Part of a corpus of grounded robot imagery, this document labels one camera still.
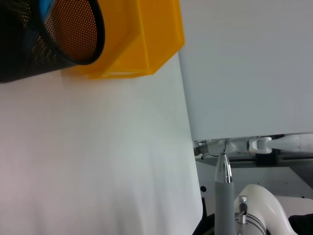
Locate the black mesh pen cup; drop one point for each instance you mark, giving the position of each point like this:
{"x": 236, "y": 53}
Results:
{"x": 22, "y": 54}

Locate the grey-grip ballpoint pen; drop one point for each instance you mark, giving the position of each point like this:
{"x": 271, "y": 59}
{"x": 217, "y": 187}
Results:
{"x": 223, "y": 200}

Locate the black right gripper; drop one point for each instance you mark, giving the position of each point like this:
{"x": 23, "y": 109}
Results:
{"x": 206, "y": 226}

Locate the blue scissors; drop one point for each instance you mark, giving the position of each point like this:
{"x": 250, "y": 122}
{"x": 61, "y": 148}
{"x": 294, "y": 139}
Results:
{"x": 46, "y": 8}

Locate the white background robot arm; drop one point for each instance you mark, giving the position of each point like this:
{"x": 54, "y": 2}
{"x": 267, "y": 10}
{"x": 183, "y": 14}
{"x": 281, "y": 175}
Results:
{"x": 288, "y": 144}

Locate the yellow plastic bin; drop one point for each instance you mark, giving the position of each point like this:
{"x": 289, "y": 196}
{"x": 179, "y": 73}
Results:
{"x": 156, "y": 31}

